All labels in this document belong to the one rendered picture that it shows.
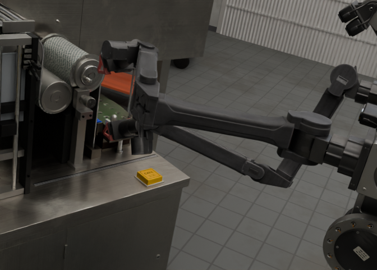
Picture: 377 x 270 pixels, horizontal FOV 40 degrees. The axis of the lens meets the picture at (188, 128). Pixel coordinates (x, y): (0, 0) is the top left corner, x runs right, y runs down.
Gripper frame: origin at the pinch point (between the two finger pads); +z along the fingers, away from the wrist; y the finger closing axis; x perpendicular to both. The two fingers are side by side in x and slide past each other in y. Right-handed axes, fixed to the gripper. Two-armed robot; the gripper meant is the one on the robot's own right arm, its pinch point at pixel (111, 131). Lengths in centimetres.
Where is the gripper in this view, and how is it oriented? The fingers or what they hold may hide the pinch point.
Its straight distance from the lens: 193.1
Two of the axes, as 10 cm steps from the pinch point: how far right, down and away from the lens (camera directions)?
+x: -1.9, -9.8, -0.3
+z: -6.5, 1.0, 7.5
